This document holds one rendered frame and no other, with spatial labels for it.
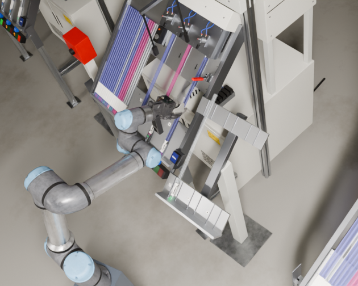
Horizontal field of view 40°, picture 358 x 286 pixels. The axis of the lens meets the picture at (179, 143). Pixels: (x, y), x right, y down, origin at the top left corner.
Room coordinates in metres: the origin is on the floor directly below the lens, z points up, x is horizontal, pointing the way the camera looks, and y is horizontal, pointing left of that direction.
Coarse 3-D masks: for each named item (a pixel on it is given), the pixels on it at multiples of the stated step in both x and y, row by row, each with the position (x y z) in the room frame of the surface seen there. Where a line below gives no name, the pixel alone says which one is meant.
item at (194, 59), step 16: (144, 0) 1.93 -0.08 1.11; (160, 16) 1.80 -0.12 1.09; (160, 48) 1.69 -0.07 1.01; (176, 48) 1.62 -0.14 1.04; (192, 48) 1.56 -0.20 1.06; (224, 48) 1.44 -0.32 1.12; (176, 64) 1.57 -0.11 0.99; (192, 64) 1.51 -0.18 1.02; (208, 64) 1.45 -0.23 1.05; (192, 80) 1.46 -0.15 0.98
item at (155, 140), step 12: (132, 96) 1.65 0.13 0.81; (144, 96) 1.59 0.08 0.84; (168, 120) 1.41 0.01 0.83; (144, 132) 1.47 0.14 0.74; (156, 132) 1.42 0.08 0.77; (168, 132) 1.37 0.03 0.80; (180, 132) 1.33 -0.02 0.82; (156, 144) 1.38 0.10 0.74; (168, 144) 1.33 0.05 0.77; (180, 144) 1.29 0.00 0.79; (168, 156) 1.29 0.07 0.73
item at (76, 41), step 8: (72, 32) 2.31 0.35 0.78; (80, 32) 2.28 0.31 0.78; (72, 40) 2.24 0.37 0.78; (80, 40) 2.22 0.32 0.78; (88, 40) 2.23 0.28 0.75; (72, 48) 2.24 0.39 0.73; (80, 48) 2.20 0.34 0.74; (88, 48) 2.22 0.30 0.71; (80, 56) 2.19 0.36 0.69; (88, 56) 2.21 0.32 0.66; (88, 64) 2.24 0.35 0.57; (88, 72) 2.26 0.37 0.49; (96, 72) 2.25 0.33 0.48; (104, 120) 2.27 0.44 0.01
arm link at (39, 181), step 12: (36, 168) 1.15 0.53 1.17; (48, 168) 1.15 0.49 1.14; (24, 180) 1.12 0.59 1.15; (36, 180) 1.09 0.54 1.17; (48, 180) 1.07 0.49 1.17; (60, 180) 1.07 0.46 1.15; (36, 192) 1.05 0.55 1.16; (36, 204) 1.05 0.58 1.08; (48, 216) 1.04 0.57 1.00; (60, 216) 1.04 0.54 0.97; (48, 228) 1.03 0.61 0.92; (60, 228) 1.02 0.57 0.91; (48, 240) 1.05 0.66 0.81; (60, 240) 1.01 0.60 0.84; (72, 240) 1.03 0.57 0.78; (48, 252) 1.03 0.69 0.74; (60, 252) 0.99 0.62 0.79; (60, 264) 0.96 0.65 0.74
